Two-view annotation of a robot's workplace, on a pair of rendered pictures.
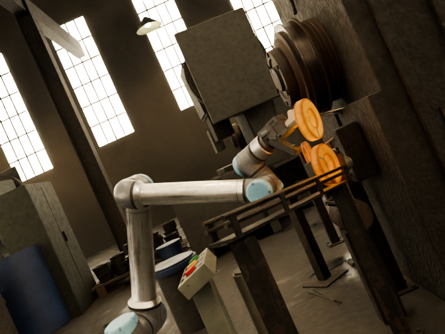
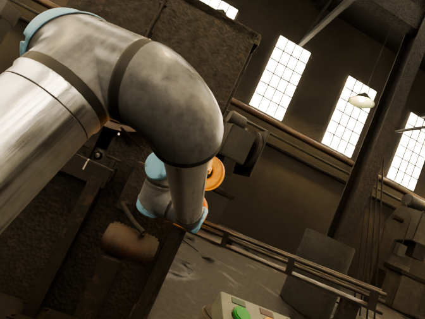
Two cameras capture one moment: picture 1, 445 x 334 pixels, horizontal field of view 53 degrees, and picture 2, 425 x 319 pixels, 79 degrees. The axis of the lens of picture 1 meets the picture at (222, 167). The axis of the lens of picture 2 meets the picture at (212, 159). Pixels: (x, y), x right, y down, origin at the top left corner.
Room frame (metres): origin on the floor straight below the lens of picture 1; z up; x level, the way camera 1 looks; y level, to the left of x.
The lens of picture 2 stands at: (1.79, 0.75, 0.82)
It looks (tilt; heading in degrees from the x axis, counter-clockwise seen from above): 6 degrees up; 260
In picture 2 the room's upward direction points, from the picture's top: 25 degrees clockwise
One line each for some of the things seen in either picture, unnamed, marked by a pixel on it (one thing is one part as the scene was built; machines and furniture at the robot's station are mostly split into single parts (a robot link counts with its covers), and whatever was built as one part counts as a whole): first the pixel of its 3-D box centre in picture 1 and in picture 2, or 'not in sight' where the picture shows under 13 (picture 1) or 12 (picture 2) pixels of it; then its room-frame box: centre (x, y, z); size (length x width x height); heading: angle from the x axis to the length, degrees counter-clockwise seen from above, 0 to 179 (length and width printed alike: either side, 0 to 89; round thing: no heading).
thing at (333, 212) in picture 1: (370, 260); (108, 289); (1.77, -0.39, 0.27); 0.22 x 0.13 x 0.53; 179
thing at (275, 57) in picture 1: (281, 77); not in sight; (2.10, -0.43, 1.11); 0.28 x 0.06 x 0.28; 179
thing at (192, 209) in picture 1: (226, 207); not in sight; (4.86, 0.13, 0.39); 1.03 x 0.83 x 0.79; 93
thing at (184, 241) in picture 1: (140, 255); not in sight; (5.52, 1.38, 0.22); 1.20 x 0.81 x 0.44; 94
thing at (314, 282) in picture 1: (297, 222); not in sight; (2.60, -0.27, 0.36); 0.26 x 0.20 x 0.72; 34
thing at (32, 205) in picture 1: (48, 250); not in sight; (5.03, 2.18, 0.75); 0.70 x 0.48 x 1.50; 179
